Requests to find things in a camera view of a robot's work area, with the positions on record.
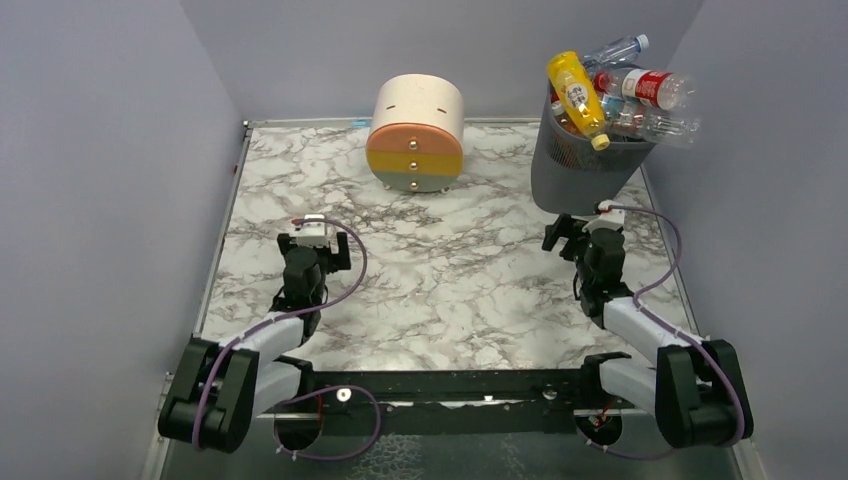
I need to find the orange drink bottle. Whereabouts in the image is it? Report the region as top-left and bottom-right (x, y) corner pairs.
(551, 100), (583, 137)

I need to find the yellow juice bottle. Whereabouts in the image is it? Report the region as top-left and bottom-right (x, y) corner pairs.
(547, 51), (610, 151)

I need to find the clear bottle white blue cap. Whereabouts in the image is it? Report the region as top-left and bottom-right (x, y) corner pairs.
(615, 109), (702, 148)

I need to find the red cap bottle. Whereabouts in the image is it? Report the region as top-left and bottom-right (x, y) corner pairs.
(593, 68), (696, 111)
(600, 94), (647, 138)

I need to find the clear bottle purple label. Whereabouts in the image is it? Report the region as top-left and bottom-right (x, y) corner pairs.
(580, 34), (650, 70)

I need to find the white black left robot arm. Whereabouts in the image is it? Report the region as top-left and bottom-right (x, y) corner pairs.
(157, 218), (359, 453)

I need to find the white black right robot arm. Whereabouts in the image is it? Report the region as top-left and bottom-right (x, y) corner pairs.
(542, 202), (754, 450)

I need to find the grey mesh waste bin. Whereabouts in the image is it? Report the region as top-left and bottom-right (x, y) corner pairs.
(531, 86), (654, 216)

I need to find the cream pastel drawer cabinet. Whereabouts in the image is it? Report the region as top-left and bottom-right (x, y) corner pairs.
(365, 73), (465, 193)

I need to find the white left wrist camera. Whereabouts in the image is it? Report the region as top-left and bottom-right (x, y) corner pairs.
(291, 214), (330, 248)

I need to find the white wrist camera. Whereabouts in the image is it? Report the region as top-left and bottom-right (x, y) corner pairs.
(582, 200), (626, 233)
(291, 214), (330, 248)

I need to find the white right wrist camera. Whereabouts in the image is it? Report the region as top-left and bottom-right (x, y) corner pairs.
(582, 200), (626, 233)

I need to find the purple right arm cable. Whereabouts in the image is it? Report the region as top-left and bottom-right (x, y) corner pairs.
(574, 205), (747, 461)

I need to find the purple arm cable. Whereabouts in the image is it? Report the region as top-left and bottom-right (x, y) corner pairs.
(190, 217), (383, 462)
(574, 205), (747, 461)

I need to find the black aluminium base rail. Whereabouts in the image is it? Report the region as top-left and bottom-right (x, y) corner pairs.
(156, 357), (746, 439)

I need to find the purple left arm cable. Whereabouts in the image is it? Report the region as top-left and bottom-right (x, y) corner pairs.
(190, 217), (383, 462)

